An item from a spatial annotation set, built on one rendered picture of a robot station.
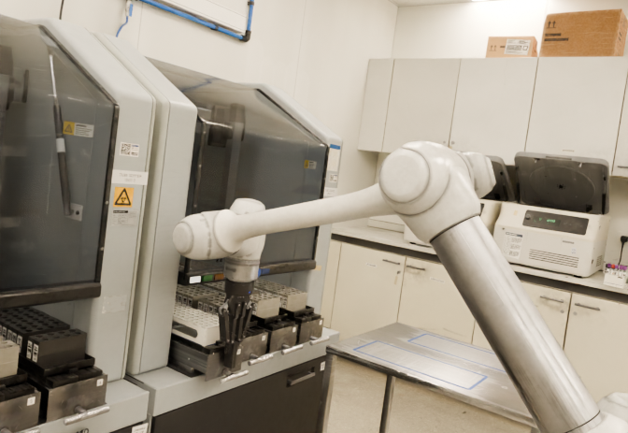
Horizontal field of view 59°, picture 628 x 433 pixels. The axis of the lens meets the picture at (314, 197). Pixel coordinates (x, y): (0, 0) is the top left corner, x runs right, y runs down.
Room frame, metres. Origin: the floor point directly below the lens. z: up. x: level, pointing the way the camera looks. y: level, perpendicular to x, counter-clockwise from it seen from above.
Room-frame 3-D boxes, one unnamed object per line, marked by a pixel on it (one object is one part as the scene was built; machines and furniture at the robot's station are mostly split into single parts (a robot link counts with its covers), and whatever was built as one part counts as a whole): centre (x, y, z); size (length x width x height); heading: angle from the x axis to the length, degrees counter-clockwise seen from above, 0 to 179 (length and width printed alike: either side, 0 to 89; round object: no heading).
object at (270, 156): (1.85, 0.34, 1.28); 0.61 x 0.51 x 0.63; 145
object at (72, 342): (1.20, 0.51, 0.85); 0.12 x 0.02 x 0.06; 145
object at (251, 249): (1.44, 0.17, 1.14); 0.13 x 0.11 x 0.16; 149
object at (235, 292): (1.45, 0.17, 0.96); 0.08 x 0.07 x 0.09; 145
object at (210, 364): (1.64, 0.44, 0.78); 0.73 x 0.14 x 0.09; 55
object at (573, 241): (3.46, -1.50, 1.24); 0.62 x 0.56 x 0.69; 146
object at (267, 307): (1.78, 0.11, 0.85); 0.12 x 0.02 x 0.06; 144
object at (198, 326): (1.56, 0.33, 0.83); 0.30 x 0.10 x 0.06; 55
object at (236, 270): (1.45, 0.17, 1.03); 0.09 x 0.09 x 0.06
